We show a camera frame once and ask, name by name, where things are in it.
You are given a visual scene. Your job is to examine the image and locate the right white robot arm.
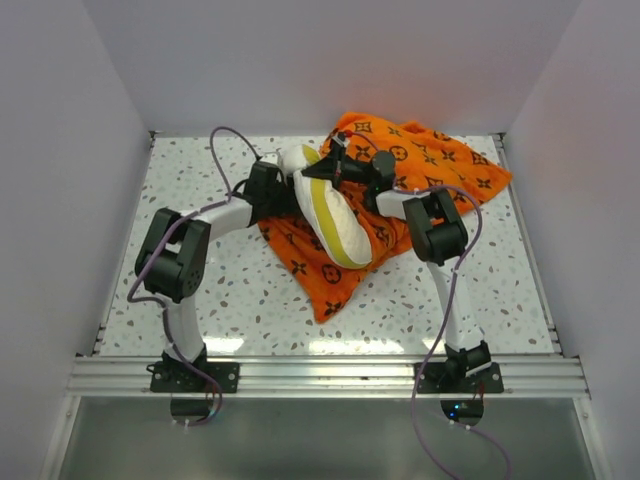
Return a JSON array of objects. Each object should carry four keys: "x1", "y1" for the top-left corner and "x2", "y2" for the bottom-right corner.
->
[{"x1": 291, "y1": 148, "x2": 491, "y2": 393}]

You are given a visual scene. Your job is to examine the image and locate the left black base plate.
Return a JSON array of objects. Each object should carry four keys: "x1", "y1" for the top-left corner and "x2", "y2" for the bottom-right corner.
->
[{"x1": 146, "y1": 361, "x2": 240, "y2": 393}]

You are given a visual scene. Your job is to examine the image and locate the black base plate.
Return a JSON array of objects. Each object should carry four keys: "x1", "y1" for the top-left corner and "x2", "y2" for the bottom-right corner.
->
[
  {"x1": 146, "y1": 361, "x2": 240, "y2": 393},
  {"x1": 413, "y1": 362, "x2": 505, "y2": 394}
]

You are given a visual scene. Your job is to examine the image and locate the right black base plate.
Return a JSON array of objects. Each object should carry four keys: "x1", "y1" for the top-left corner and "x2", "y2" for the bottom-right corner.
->
[{"x1": 413, "y1": 362, "x2": 505, "y2": 394}]

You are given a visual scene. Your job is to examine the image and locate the orange patterned pillowcase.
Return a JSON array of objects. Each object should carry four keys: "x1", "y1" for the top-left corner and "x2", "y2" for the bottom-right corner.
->
[{"x1": 258, "y1": 111, "x2": 513, "y2": 324}]

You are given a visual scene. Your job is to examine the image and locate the aluminium mounting rail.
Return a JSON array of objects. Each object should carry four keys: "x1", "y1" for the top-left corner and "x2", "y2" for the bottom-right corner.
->
[{"x1": 66, "y1": 355, "x2": 590, "y2": 399}]

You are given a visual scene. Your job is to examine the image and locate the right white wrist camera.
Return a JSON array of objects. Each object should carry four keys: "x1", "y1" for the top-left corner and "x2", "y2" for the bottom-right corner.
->
[{"x1": 331, "y1": 131, "x2": 350, "y2": 150}]

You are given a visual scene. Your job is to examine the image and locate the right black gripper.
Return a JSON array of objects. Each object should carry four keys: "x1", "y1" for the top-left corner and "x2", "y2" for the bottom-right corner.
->
[{"x1": 299, "y1": 147, "x2": 374, "y2": 193}]

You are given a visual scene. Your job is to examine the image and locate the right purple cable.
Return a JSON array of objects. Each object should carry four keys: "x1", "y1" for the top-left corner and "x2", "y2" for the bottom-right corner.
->
[{"x1": 344, "y1": 130, "x2": 516, "y2": 480}]

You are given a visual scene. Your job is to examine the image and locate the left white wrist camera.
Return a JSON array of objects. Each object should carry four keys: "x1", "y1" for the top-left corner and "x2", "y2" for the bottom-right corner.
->
[{"x1": 259, "y1": 150, "x2": 281, "y2": 165}]

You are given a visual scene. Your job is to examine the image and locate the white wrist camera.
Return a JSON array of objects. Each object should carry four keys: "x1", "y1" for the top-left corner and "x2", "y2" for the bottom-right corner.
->
[
  {"x1": 259, "y1": 150, "x2": 281, "y2": 165},
  {"x1": 331, "y1": 131, "x2": 350, "y2": 150}
]

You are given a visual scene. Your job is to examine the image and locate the cream pillow yellow edge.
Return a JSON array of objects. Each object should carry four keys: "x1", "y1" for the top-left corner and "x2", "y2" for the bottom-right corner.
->
[{"x1": 277, "y1": 145, "x2": 373, "y2": 270}]

